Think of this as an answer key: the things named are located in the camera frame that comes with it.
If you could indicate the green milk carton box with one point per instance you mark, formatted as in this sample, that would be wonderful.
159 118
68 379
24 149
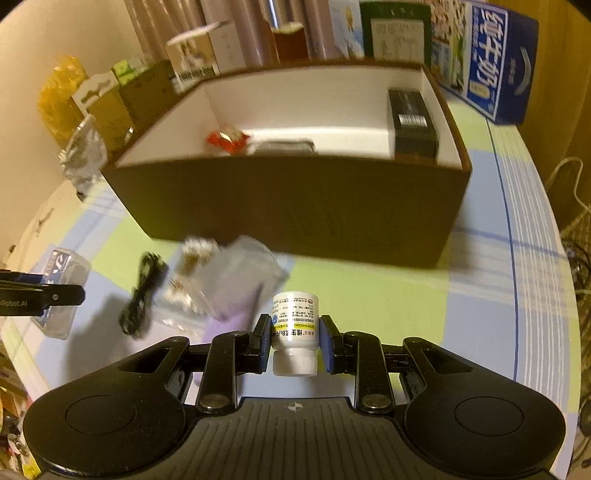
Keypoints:
397 32

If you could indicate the small cardboard box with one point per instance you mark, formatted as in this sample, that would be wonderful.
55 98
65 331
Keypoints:
104 115

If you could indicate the black product box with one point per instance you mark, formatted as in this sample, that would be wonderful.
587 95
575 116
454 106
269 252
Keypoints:
411 134

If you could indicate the yellow plastic bag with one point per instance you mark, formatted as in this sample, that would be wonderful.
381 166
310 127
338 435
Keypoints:
62 97

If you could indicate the brown storage box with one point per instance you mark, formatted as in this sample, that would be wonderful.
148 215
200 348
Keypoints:
300 207

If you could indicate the beige curtain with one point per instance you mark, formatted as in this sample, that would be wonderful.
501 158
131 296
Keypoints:
258 14

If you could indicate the green tissue pack bundle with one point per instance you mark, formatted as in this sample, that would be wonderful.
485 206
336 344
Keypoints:
129 70

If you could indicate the clear plastic bag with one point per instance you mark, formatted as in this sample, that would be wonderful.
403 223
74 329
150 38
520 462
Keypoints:
83 154

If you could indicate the white pill bottle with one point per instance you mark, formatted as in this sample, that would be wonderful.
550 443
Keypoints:
295 323

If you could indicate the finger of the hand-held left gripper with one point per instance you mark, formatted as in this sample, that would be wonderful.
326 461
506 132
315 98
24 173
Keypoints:
64 295

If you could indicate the blue clear plastic case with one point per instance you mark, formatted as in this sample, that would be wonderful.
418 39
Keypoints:
62 267

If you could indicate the dark red paper box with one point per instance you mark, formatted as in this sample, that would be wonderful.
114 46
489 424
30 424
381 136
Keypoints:
288 46

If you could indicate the blue milk carton box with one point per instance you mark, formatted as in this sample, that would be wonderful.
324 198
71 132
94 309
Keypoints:
498 60

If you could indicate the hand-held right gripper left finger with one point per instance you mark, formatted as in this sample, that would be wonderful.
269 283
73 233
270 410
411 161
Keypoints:
264 342

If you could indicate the large cardboard box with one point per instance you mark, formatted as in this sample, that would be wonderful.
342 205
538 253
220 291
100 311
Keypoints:
147 90

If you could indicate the red snack packet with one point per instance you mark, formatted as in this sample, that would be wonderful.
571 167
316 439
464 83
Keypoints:
226 141

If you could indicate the white appliance box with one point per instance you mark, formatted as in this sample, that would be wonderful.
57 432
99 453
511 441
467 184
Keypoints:
194 55

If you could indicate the grey knitted pouch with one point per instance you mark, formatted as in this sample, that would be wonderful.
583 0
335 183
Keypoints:
281 147

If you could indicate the clear plastic cup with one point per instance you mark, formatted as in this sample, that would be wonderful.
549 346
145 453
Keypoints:
244 272

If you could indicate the plaid tablecloth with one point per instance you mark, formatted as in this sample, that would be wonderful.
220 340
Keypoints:
485 277

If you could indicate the cotton swab bag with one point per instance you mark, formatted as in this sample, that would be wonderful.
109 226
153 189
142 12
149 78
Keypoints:
191 277

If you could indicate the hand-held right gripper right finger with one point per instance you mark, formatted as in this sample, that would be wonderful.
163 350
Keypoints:
325 344

